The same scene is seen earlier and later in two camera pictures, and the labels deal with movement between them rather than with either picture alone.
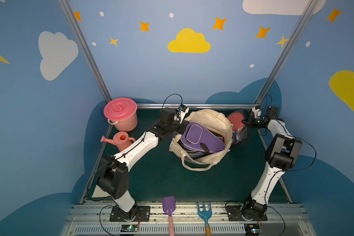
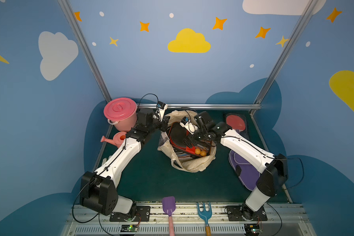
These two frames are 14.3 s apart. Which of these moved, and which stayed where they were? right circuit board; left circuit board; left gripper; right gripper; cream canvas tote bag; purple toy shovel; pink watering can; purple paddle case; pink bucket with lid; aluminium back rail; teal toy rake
Moved: purple paddle case; right gripper; left gripper; cream canvas tote bag
Stayed: purple toy shovel; left circuit board; teal toy rake; right circuit board; pink bucket with lid; aluminium back rail; pink watering can
